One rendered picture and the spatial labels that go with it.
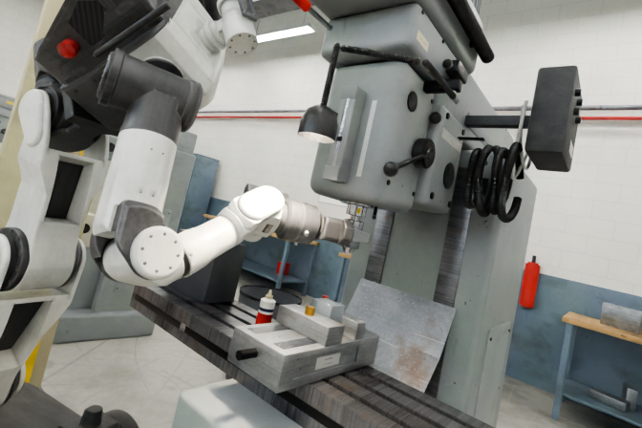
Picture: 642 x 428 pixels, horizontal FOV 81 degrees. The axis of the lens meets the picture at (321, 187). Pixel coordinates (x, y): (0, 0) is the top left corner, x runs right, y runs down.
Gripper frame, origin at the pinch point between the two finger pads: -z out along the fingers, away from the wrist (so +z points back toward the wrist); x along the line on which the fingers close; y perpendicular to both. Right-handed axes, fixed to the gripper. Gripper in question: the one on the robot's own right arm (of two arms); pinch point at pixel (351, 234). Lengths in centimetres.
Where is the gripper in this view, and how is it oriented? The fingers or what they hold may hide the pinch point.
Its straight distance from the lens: 89.3
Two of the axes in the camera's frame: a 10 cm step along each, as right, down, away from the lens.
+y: -2.3, 9.7, -0.9
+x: -4.5, -0.2, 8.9
